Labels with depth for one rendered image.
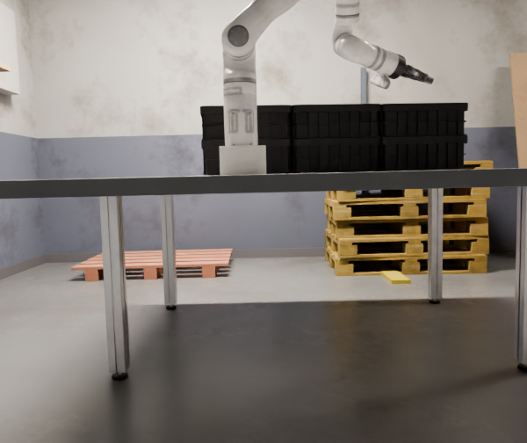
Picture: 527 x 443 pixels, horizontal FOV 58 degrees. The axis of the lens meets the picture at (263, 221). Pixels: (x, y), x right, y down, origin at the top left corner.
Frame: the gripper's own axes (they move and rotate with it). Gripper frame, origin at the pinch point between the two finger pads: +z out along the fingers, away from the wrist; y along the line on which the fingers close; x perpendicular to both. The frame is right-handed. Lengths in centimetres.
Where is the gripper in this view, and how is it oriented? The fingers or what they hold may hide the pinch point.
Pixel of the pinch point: (423, 78)
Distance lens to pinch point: 172.5
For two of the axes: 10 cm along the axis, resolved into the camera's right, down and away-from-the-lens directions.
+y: -3.2, -4.3, 8.5
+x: -3.4, 8.9, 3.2
